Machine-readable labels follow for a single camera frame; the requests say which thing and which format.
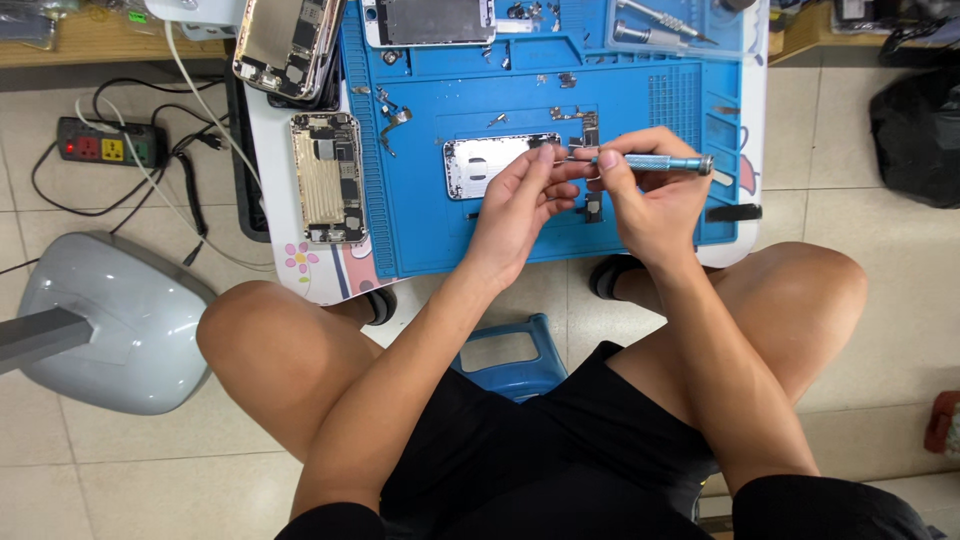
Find person's right leg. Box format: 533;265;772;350
603;240;870;429

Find silver phone rear housing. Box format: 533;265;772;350
443;132;563;202

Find grey plastic fan base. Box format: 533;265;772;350
0;230;219;418

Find person's leg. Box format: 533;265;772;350
603;240;870;429
195;279;385;464

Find stack of opened phones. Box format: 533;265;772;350
231;0;349;111

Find red object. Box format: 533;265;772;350
923;389;960;456

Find black plastic bag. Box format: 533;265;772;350
868;66;960;210

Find white phone screen assembly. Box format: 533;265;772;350
360;0;498;49

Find person's right hand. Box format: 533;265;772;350
573;125;715;270

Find person's left hand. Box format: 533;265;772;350
465;142;595;291

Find white cartoon print table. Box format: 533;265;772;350
243;0;769;307

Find black power cable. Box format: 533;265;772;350
0;76;231;277

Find blue silicone repair mat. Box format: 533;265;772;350
339;0;753;281

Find person's black shorts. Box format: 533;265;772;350
273;340;948;540

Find white plastic device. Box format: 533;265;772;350
144;0;249;42

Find black power strip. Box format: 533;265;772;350
57;115;171;171

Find person's left leg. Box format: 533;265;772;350
195;279;385;464

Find black sandal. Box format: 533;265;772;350
363;287;399;328
588;253;648;303

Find metal phone flex cable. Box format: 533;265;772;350
377;103;414;157

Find gold opened phone housing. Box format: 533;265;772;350
289;111;370;246

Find blue metal precision screwdriver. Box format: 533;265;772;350
558;152;716;178

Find wooden shelf with clutter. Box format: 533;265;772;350
766;0;960;69
0;0;235;70

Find silver precision screwdriver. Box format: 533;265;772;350
612;19;695;52
615;0;719;45

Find white power cable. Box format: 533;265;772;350
75;21;277;273

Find blue plastic stool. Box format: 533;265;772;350
448;312;570;405

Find black plastic pry tool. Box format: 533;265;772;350
704;203;764;225

